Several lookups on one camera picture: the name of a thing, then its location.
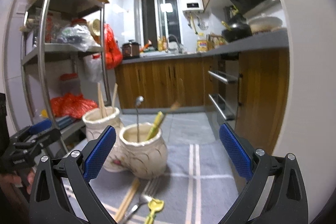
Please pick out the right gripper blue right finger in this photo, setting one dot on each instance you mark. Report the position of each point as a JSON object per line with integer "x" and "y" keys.
{"x": 239, "y": 157}

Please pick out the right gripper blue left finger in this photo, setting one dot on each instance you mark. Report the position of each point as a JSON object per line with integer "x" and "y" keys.
{"x": 96, "y": 152}

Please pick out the yellow plastic scoop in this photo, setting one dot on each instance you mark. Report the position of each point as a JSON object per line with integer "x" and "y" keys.
{"x": 156, "y": 125}
{"x": 155, "y": 206}

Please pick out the silver spoon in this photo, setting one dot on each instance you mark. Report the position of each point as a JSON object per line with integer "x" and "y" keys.
{"x": 138, "y": 102}

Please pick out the wooden chopstick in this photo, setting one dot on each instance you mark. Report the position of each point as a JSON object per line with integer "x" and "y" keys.
{"x": 101, "y": 104}
{"x": 127, "y": 200}
{"x": 114, "y": 96}

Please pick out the grey kitchen countertop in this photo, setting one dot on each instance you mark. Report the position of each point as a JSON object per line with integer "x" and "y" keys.
{"x": 274, "y": 40}

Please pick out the kitchen window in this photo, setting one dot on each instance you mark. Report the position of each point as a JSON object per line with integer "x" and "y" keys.
{"x": 157, "y": 19}

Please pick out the person's left hand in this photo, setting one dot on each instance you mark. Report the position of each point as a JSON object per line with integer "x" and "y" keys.
{"x": 16, "y": 180}

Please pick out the white ceramic double utensil holder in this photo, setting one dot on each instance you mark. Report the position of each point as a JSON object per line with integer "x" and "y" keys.
{"x": 146, "y": 159}

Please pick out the grey striped table cloth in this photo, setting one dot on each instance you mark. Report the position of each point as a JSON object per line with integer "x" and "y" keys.
{"x": 197, "y": 187}

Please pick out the red plastic bag lower shelf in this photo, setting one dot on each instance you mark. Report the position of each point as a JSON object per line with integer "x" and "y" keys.
{"x": 72, "y": 105}

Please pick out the silver fork on cloth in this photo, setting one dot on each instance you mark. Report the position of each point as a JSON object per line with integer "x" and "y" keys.
{"x": 143, "y": 199}

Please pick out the yellow plastic scoop in holder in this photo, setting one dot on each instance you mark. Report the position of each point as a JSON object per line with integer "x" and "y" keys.
{"x": 156, "y": 125}

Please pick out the built-in steel oven drawers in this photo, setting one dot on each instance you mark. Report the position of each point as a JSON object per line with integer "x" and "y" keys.
{"x": 223, "y": 94}

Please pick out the white plastic bag hanging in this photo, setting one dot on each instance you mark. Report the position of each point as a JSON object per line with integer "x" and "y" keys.
{"x": 93, "y": 68}

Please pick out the red plastic bag hanging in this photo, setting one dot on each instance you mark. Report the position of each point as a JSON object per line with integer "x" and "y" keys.
{"x": 113, "y": 55}

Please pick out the stainless steel shelf rack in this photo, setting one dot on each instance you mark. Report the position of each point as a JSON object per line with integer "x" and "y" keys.
{"x": 51, "y": 52}

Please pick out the dark rice cooker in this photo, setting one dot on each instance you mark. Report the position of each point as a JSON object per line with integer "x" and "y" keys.
{"x": 131, "y": 50}

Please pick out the yellow oil bottle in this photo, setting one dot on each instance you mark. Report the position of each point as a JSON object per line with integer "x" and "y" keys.
{"x": 202, "y": 43}

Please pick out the chrome sink faucet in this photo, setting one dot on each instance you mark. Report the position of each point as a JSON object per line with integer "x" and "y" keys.
{"x": 174, "y": 45}

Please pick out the clear plastic bag on shelf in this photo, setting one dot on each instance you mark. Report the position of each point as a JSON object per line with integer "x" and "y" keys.
{"x": 78, "y": 36}

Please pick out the black wok on counter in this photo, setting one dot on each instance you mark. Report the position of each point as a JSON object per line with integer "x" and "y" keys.
{"x": 236, "y": 28}

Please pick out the white ceramic pot on counter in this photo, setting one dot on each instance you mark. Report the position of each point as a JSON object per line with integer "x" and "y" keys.
{"x": 264, "y": 24}

